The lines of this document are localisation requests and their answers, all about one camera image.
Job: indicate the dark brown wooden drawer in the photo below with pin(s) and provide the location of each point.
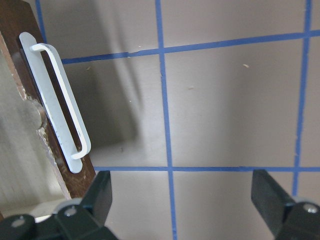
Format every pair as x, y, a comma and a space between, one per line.
16, 17

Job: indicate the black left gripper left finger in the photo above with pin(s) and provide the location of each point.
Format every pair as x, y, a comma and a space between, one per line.
86, 220

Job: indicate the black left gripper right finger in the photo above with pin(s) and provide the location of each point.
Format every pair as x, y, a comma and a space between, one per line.
287, 217

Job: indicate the white drawer handle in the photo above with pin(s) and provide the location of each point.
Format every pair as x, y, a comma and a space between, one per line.
53, 109

